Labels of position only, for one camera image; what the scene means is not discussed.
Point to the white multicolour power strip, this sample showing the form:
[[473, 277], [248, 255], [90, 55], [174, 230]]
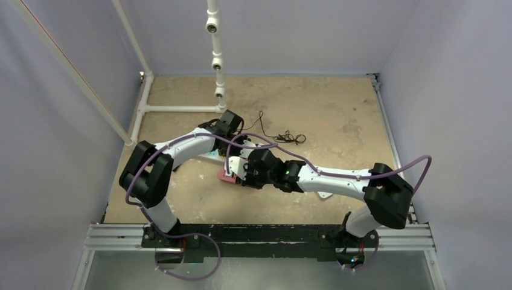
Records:
[[213, 156]]

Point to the pink triangular power socket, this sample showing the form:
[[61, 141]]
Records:
[[232, 178]]

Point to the white square plug adapter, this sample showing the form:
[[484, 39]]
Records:
[[324, 195]]

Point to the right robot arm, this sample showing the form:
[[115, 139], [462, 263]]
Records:
[[386, 196]]

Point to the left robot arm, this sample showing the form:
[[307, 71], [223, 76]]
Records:
[[147, 174]]

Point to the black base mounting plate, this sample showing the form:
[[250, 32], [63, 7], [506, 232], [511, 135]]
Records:
[[323, 242]]

